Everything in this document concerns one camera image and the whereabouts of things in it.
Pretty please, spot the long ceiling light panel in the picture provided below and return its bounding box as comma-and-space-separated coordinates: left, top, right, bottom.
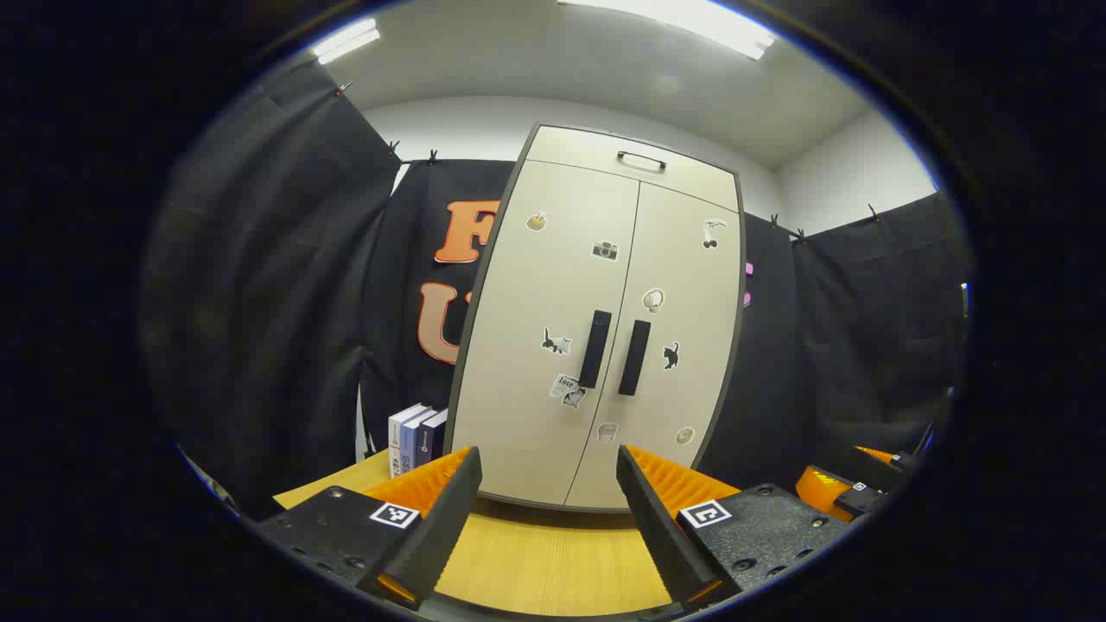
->
557, 0, 777, 61

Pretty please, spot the beige double-door shoe cabinet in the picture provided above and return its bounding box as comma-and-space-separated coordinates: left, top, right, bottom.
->
443, 124, 747, 515

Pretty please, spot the light blue book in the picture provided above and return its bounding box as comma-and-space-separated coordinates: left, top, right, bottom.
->
400, 408, 439, 474

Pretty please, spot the beige cabinet door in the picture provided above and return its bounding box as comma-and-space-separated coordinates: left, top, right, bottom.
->
566, 181, 744, 511
449, 160, 640, 506

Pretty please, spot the black backdrop cloth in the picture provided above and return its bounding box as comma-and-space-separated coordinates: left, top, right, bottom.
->
138, 60, 973, 519

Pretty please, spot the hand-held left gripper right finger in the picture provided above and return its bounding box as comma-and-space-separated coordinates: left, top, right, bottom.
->
616, 445, 852, 612

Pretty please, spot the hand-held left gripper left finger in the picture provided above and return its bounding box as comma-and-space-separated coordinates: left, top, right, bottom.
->
259, 447, 483, 612

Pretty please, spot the pale patterned cloth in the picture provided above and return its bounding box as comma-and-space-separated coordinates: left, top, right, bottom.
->
177, 445, 238, 515

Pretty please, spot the small ceiling light panel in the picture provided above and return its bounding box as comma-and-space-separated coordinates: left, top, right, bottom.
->
309, 17, 381, 66

